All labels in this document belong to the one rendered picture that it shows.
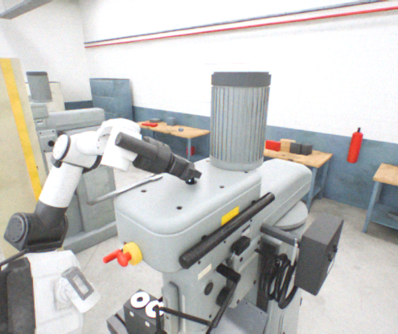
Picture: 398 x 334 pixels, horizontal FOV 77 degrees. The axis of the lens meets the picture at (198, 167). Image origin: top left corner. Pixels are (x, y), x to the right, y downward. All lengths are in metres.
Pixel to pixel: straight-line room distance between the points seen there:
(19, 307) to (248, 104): 0.85
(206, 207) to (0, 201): 1.94
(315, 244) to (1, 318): 0.88
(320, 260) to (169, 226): 0.51
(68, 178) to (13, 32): 9.12
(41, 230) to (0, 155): 1.42
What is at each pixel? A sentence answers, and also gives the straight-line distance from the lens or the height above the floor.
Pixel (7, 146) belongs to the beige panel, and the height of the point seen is 1.70.
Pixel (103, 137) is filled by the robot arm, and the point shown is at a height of 2.05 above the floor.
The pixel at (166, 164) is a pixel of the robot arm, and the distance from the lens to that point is 0.67.
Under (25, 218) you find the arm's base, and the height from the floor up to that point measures 1.80.
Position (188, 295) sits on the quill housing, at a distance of 0.91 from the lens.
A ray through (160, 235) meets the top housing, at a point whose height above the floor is 1.85.
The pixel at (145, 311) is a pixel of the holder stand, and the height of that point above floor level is 1.14.
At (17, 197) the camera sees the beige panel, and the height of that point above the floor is 1.30.
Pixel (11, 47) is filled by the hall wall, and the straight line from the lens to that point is 9.83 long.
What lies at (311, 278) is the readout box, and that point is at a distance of 0.97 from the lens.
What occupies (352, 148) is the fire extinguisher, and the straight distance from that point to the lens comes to 4.77.
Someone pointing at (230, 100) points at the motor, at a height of 2.13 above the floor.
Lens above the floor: 2.21
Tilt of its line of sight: 21 degrees down
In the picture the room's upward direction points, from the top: straight up
